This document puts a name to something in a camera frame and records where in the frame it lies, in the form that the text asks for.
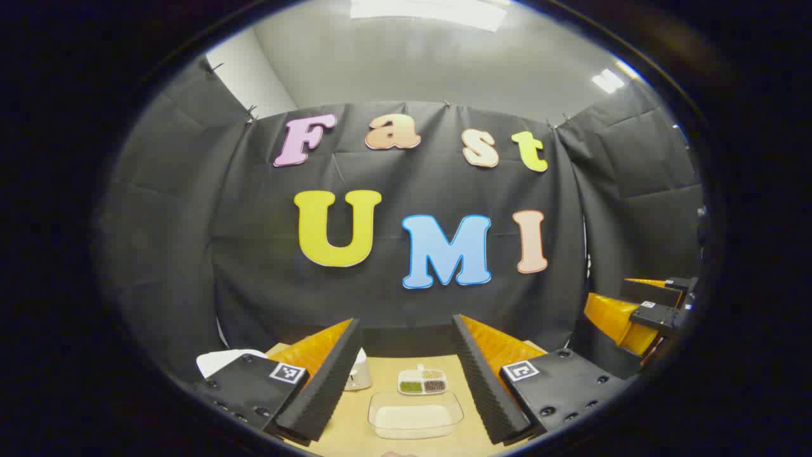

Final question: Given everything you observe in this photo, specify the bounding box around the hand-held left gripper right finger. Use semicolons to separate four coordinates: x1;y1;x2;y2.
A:
451;314;629;446

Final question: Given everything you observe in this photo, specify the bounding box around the white divided bean dish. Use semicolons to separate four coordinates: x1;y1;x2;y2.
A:
398;364;449;396

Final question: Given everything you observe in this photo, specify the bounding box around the clear container of rice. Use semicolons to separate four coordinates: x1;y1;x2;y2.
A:
368;390;464;440

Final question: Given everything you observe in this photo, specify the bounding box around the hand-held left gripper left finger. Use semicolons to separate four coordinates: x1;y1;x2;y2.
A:
193;317;363;445

